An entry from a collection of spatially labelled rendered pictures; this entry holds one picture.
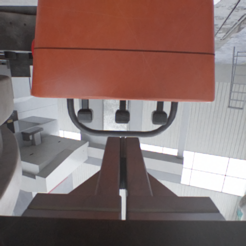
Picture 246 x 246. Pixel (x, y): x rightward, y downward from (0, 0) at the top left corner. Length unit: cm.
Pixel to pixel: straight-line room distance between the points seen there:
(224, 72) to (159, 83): 1343
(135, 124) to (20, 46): 248
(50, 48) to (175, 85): 13
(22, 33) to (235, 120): 1369
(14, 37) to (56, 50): 114
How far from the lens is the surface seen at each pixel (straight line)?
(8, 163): 169
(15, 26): 134
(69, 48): 19
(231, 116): 1406
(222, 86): 1366
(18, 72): 143
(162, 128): 33
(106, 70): 18
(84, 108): 26
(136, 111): 328
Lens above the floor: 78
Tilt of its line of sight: 16 degrees up
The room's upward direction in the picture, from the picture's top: 178 degrees counter-clockwise
